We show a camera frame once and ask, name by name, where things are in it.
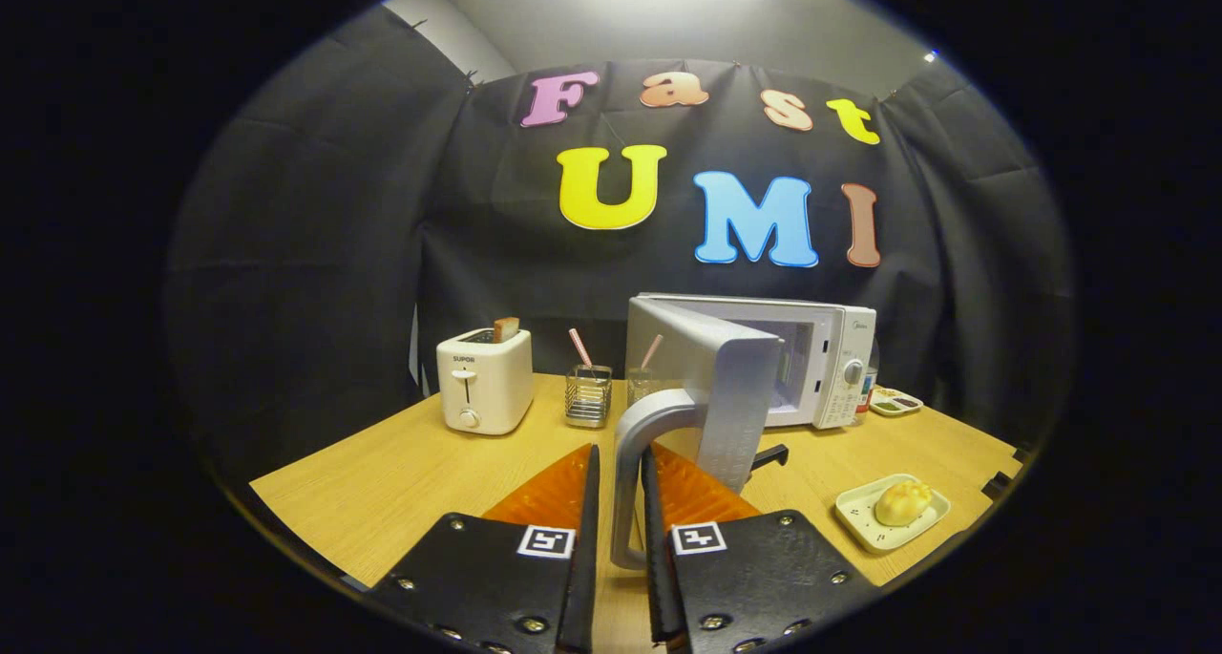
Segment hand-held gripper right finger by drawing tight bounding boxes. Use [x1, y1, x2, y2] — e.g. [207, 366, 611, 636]
[640, 442, 879, 654]

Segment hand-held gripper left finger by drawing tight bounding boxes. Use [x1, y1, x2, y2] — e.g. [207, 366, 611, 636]
[368, 444, 602, 654]

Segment golden bread bun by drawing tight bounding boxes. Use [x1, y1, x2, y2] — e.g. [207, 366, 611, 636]
[874, 480, 933, 527]

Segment white microwave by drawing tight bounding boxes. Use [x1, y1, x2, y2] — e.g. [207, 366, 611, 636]
[611, 291, 877, 571]

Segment white toaster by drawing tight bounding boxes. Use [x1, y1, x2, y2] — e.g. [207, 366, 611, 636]
[436, 327, 535, 436]

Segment small beige rectangular plate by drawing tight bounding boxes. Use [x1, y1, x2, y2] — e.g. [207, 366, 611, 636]
[834, 474, 952, 553]

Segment divided dish with beans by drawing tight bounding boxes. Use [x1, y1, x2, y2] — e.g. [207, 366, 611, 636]
[869, 387, 924, 417]

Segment metal wire basket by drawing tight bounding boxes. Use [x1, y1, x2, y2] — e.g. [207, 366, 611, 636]
[564, 365, 613, 430]

